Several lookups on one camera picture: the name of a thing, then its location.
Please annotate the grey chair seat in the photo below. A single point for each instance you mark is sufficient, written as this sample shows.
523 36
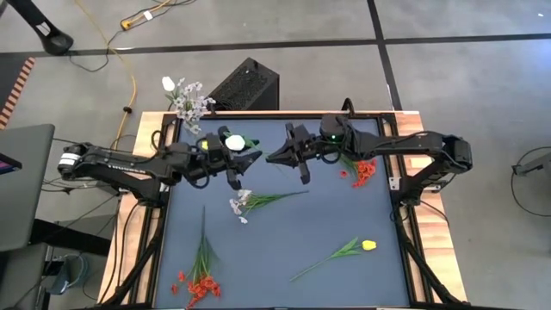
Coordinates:
21 275

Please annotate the blue-grey table mat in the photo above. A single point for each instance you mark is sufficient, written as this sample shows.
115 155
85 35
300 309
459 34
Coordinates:
267 241

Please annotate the grey stand foot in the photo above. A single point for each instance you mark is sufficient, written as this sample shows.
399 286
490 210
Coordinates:
538 165

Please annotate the black floor beam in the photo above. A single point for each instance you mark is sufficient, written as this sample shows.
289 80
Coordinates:
43 230

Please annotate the grey desk top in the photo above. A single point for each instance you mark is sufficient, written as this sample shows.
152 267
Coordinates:
26 194

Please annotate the black aluminium table frame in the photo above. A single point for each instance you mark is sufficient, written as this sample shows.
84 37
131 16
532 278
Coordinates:
258 115

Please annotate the dark tablet device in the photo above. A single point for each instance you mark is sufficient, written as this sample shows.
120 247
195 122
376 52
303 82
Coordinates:
8 165

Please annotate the red blossom spray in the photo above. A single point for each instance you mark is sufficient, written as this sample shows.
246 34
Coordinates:
366 170
202 284

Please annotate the black stand foot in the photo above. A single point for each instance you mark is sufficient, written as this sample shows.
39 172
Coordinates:
58 43

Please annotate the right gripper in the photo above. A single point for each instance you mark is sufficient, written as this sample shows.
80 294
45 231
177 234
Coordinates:
305 148

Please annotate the blue floor device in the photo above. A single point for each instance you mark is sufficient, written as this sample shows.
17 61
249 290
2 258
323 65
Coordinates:
69 275

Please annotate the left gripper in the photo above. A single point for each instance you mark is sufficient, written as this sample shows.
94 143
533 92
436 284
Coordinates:
211 159

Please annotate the black perforated box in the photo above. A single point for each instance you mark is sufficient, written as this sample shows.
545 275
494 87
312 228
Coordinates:
247 84

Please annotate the white blossom spray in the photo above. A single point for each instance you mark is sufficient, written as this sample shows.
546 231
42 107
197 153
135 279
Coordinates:
191 105
258 199

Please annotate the black mat with striped edge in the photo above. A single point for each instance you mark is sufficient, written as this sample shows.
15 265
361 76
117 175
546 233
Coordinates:
8 73

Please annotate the clear glass vase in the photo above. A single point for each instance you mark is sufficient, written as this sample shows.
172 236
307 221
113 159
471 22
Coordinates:
193 122

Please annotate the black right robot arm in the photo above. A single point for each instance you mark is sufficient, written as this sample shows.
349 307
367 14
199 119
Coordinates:
387 142

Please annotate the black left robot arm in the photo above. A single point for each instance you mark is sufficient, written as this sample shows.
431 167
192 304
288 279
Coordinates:
129 165

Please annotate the white artificial tulip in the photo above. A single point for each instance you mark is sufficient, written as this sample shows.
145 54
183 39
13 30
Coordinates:
234 142
168 83

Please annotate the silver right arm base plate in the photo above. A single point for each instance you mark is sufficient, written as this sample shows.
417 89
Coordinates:
394 183

